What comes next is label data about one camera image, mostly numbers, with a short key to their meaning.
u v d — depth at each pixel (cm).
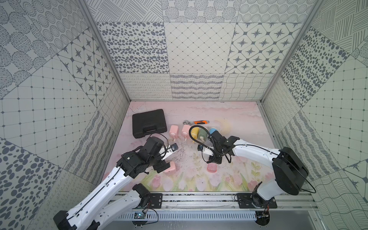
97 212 41
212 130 97
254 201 66
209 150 76
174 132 93
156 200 73
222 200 76
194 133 93
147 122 101
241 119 111
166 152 57
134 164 47
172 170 79
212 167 85
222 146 65
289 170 43
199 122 107
